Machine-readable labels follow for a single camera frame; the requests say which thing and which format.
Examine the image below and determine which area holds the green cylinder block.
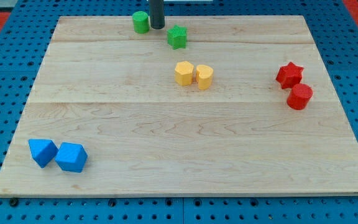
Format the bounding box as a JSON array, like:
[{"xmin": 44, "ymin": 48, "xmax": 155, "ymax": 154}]
[{"xmin": 132, "ymin": 11, "xmax": 150, "ymax": 34}]

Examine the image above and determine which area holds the wooden board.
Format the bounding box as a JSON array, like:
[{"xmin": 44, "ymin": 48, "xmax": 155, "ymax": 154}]
[{"xmin": 0, "ymin": 16, "xmax": 358, "ymax": 198}]

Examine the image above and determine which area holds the yellow hexagon block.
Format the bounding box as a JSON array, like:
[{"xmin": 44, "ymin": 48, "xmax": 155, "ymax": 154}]
[{"xmin": 175, "ymin": 61, "xmax": 195, "ymax": 86}]

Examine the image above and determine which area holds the yellow heart block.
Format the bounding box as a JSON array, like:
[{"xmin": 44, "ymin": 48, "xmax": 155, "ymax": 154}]
[{"xmin": 196, "ymin": 65, "xmax": 214, "ymax": 90}]

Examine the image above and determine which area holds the green star block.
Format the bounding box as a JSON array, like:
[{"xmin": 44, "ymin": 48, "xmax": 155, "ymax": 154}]
[{"xmin": 167, "ymin": 25, "xmax": 187, "ymax": 50}]

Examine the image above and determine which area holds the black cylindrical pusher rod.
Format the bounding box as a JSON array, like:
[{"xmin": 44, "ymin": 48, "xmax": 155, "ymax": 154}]
[{"xmin": 149, "ymin": 0, "xmax": 165, "ymax": 29}]

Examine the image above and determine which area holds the red star block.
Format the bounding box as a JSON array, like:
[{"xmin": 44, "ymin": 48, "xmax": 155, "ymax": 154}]
[{"xmin": 275, "ymin": 62, "xmax": 304, "ymax": 89}]

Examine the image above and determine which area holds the blue cube block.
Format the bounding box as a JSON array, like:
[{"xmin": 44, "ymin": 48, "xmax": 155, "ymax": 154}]
[{"xmin": 55, "ymin": 142, "xmax": 88, "ymax": 173}]

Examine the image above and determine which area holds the red cylinder block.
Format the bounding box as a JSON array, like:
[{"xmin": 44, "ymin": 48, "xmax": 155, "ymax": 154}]
[{"xmin": 287, "ymin": 83, "xmax": 313, "ymax": 110}]

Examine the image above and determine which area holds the blue triangular block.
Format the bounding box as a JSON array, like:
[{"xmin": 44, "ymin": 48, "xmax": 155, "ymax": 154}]
[{"xmin": 28, "ymin": 139, "xmax": 58, "ymax": 168}]

